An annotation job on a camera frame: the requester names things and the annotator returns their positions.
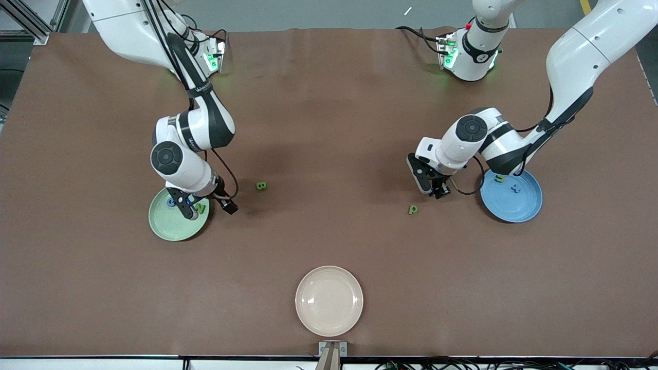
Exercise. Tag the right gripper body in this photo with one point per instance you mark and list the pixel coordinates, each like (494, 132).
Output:
(221, 197)

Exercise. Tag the green letter N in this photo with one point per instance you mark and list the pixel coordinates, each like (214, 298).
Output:
(202, 209)

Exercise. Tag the blue letter x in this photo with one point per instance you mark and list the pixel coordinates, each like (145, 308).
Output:
(515, 189)

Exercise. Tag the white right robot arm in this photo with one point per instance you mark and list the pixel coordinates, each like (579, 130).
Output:
(133, 31)

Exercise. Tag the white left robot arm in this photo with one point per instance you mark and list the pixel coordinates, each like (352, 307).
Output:
(591, 41)

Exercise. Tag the light green plate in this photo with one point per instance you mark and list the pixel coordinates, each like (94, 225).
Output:
(164, 223)

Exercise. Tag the blue plate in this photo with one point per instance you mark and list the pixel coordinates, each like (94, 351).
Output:
(514, 205)

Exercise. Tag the brown table cover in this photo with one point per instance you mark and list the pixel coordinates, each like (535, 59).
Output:
(329, 128)

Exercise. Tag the beige plate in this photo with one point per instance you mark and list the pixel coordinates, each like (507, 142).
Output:
(329, 300)

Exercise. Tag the white panel below table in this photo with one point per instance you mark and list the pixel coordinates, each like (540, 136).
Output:
(252, 365)
(87, 365)

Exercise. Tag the yellow floor tape strip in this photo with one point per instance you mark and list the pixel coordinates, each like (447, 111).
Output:
(585, 6)

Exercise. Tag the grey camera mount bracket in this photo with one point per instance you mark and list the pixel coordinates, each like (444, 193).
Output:
(332, 350)

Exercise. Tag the aluminium frame profile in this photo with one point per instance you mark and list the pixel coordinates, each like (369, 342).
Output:
(60, 13)
(31, 25)

